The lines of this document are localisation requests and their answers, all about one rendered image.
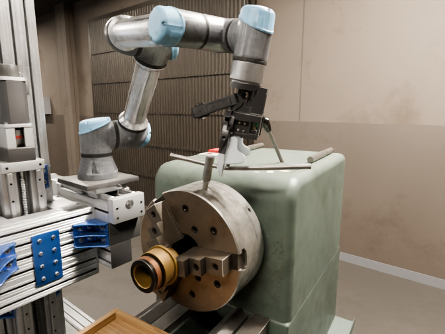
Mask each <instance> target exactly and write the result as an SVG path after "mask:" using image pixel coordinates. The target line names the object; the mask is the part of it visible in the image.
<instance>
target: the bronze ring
mask: <svg viewBox="0 0 445 334"><path fill-rule="evenodd" d="M177 256H179V255H178V254H177V252H176V251H175V250H173V249H172V248H169V247H167V248H166V247H164V246H162V245H156V246H154V247H152V248H151V249H150V250H149V251H148V252H146V253H144V254H143V255H142V256H141V257H140V258H138V259H137V260H135V261H134V262H133V263H132V266H131V269H130V274H131V277H132V281H133V282H134V285H135V286H136V287H137V288H138V289H139V290H140V291H141V292H144V293H147V294H148V293H151V292H153V291H155V290H159V289H161V288H163V287H164V286H166V285H170V284H173V283H174V282H175V281H176V280H177V277H178V274H179V268H178V264H177V260H176V257H177Z"/></svg>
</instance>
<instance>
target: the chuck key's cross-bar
mask: <svg viewBox="0 0 445 334"><path fill-rule="evenodd" d="M170 158H174V159H177V160H182V161H186V162H190V163H194V164H199V165H202V166H204V165H205V161H204V160H198V159H195V158H190V157H186V156H182V155H178V154H173V153H171V154H170ZM212 168H216V169H217V164H215V163H213V165H212ZM303 169H311V164H280V165H255V166H224V171H249V170H303Z"/></svg>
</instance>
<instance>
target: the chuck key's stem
mask: <svg viewBox="0 0 445 334"><path fill-rule="evenodd" d="M214 160H215V157H214V156H211V155H206V157H205V165H204V169H203V177H202V180H203V187H202V190H204V191H207V190H208V185H209V182H210V181H211V176H212V172H213V168H212V165H213V163H214Z"/></svg>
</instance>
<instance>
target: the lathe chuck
mask: <svg viewBox="0 0 445 334"><path fill-rule="evenodd" d="M202 187H203V183H201V182H197V183H192V184H187V185H184V186H181V187H178V188H175V189H172V190H168V191H166V192H163V193H162V195H163V197H164V199H165V200H166V202H167V204H168V206H169V208H170V210H171V212H172V214H173V216H174V218H175V220H176V222H177V224H178V226H179V228H180V230H181V232H182V233H183V234H186V236H184V238H183V239H181V240H179V241H178V242H176V243H174V244H172V245H170V246H168V247H169V248H172V249H173V250H175V251H176V252H177V253H179V252H180V253H181V254H182V253H184V252H185V251H188V250H189V249H191V248H193V247H195V244H194V242H193V239H194V240H195V241H196V243H197V244H198V246H199V247H202V248H206V249H212V250H216V251H223V252H229V253H232V254H241V253H242V250H243V251H244V266H243V269H239V270H235V269H232V270H231V271H230V272H229V273H227V274H226V275H225V276H223V277H222V276H216V275H213V274H208V273H206V274H204V275H203V276H202V277H200V276H196V275H192V274H190V275H189V276H187V277H185V278H182V277H181V280H180V281H179V284H178V286H177V288H176V291H175V293H174V295H173V298H172V300H173V301H175V302H177V303H178V304H179V305H181V306H183V307H186V308H188V309H191V310H194V311H202V312H206V311H214V310H216V309H219V308H221V307H222V306H224V305H226V304H227V303H228V302H229V301H230V300H231V299H232V298H233V297H234V296H235V295H236V294H237V293H238V292H239V291H241V289H243V287H245V285H247V283H248V282H249V281H250V279H251V278H252V276H253V274H254V272H255V269H256V265H257V261H258V242H257V238H256V233H255V230H254V227H253V225H252V222H251V220H250V218H249V216H248V214H247V213H246V212H245V210H244V208H243V207H242V206H241V205H240V204H239V203H238V202H237V200H236V199H235V198H233V197H232V196H231V195H230V194H229V193H228V192H226V191H224V190H223V189H221V188H219V187H217V186H214V185H212V184H209V185H208V188H209V189H210V190H211V192H203V191H201V190H198V188H202ZM151 226H152V224H151V222H150V220H149V218H148V216H147V214H146V212H145V213H144V217H143V220H142V226H141V244H142V252H143V254H144V253H146V252H148V251H149V248H148V245H147V243H148V242H149V241H151V240H152V238H151V236H150V234H149V232H148V230H147V229H148V228H150V227H151Z"/></svg>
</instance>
